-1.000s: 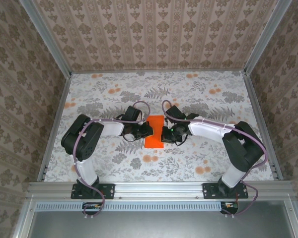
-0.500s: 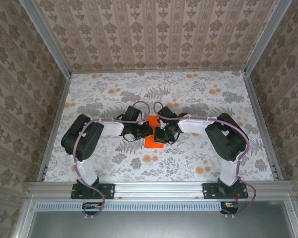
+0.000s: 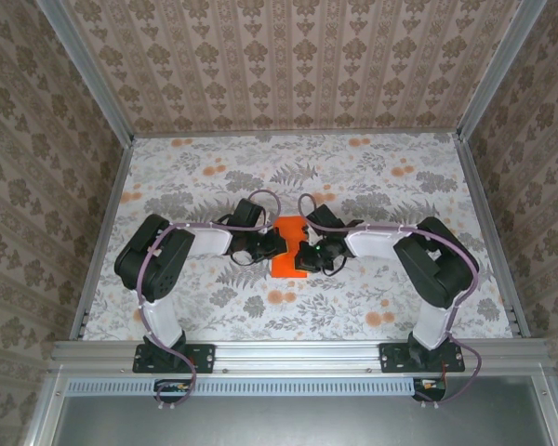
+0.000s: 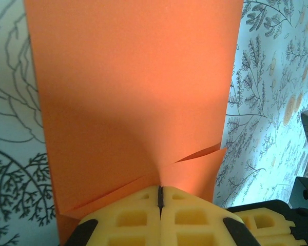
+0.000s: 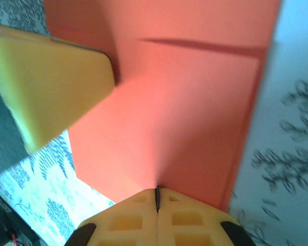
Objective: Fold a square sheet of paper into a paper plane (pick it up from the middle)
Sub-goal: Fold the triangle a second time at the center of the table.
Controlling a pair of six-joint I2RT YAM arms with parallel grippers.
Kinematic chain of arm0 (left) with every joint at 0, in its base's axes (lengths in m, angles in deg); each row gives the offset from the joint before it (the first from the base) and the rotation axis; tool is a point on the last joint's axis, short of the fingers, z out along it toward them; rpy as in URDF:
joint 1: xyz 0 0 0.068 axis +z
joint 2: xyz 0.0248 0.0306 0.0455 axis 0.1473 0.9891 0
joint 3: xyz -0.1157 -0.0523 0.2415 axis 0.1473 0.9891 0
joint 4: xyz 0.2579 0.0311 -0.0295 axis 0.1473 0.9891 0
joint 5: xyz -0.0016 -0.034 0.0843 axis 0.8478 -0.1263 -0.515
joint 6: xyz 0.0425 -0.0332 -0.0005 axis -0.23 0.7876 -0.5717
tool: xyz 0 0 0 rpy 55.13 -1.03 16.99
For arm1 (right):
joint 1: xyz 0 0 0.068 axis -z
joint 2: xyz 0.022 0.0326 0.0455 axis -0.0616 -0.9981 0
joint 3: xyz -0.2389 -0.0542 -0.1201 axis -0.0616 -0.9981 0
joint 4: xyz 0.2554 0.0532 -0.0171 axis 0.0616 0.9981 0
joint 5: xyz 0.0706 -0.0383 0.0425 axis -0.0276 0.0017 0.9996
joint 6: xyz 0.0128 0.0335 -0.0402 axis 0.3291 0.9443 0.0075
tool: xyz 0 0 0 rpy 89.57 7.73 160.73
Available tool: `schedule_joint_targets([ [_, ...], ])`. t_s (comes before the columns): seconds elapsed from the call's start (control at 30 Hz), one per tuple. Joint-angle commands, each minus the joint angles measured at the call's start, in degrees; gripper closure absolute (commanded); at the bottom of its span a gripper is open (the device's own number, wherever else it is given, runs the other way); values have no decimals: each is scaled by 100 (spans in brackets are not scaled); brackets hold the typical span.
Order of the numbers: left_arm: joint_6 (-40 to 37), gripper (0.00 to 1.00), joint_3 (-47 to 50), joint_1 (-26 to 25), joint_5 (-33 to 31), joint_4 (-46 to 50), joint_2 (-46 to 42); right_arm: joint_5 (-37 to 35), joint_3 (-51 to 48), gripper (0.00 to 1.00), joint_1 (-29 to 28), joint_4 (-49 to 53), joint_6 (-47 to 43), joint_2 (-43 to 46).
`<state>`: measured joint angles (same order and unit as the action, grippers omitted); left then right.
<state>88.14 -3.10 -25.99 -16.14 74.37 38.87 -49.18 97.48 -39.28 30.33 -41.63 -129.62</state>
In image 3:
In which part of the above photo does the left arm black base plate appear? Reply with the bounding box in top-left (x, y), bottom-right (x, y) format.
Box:
top-left (132, 342), bottom-right (216, 374)

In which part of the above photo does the grey slotted cable duct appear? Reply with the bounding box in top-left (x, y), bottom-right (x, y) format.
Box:
top-left (67, 376), bottom-right (447, 397)

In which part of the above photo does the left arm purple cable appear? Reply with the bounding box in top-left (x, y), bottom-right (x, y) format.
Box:
top-left (138, 189), bottom-right (283, 413)

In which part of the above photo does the aluminium front rail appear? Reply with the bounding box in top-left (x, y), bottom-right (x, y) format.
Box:
top-left (49, 337), bottom-right (552, 373)

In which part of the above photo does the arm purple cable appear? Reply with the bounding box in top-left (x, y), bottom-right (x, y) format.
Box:
top-left (297, 192), bottom-right (484, 410)
top-left (138, 189), bottom-right (283, 413)

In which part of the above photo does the orange square paper sheet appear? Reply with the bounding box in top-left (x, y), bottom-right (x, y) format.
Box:
top-left (270, 215), bottom-right (311, 280)

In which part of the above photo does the aluminium frame post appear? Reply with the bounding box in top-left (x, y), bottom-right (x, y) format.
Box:
top-left (35, 0), bottom-right (136, 145)
top-left (455, 0), bottom-right (550, 140)

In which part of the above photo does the grey metal panel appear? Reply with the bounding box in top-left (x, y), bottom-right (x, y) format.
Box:
top-left (22, 371), bottom-right (558, 446)

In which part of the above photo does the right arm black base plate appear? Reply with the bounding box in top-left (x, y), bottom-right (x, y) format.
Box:
top-left (379, 341), bottom-right (466, 374)

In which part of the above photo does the small wire connector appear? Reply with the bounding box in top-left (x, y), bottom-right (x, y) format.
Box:
top-left (153, 379), bottom-right (192, 396)
top-left (413, 376), bottom-right (447, 396)

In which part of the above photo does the aluminium back rail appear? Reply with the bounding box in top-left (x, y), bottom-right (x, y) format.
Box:
top-left (132, 131), bottom-right (461, 139)

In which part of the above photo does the floral patterned table cover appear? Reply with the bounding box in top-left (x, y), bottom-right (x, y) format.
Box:
top-left (81, 132), bottom-right (515, 343)

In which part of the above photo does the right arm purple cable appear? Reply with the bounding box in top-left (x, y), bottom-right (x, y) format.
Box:
top-left (297, 192), bottom-right (484, 410)

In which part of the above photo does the aluminium side rail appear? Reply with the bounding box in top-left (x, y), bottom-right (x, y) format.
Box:
top-left (455, 134), bottom-right (531, 338)
top-left (68, 138), bottom-right (137, 341)

